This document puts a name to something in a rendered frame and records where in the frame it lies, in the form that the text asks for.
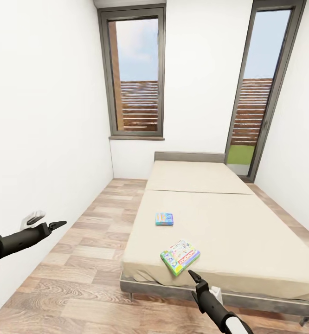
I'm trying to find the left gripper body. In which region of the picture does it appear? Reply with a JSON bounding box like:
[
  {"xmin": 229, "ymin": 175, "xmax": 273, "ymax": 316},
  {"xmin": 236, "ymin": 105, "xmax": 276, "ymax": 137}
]
[{"xmin": 14, "ymin": 222, "xmax": 50, "ymax": 253}]

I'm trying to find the board game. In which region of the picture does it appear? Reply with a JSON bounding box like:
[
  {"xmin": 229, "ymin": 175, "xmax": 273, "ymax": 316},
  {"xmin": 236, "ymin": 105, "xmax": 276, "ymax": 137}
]
[
  {"xmin": 160, "ymin": 238, "xmax": 201, "ymax": 277},
  {"xmin": 156, "ymin": 213, "xmax": 174, "ymax": 225}
]

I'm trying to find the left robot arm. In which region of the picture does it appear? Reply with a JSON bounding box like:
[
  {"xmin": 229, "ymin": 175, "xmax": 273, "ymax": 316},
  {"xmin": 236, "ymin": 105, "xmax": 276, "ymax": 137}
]
[{"xmin": 0, "ymin": 210, "xmax": 67, "ymax": 259}]

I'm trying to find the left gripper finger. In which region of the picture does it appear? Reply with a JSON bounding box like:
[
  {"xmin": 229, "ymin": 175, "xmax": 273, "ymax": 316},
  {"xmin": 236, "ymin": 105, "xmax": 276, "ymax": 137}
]
[{"xmin": 48, "ymin": 220, "xmax": 67, "ymax": 233}]

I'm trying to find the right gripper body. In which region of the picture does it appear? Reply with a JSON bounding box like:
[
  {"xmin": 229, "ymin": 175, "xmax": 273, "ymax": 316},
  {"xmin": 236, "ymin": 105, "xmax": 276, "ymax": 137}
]
[{"xmin": 196, "ymin": 280, "xmax": 220, "ymax": 318}]

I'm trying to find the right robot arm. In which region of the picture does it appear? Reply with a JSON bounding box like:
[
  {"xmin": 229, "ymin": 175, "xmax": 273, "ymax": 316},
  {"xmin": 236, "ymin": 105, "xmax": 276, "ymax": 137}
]
[{"xmin": 188, "ymin": 270, "xmax": 252, "ymax": 334}]

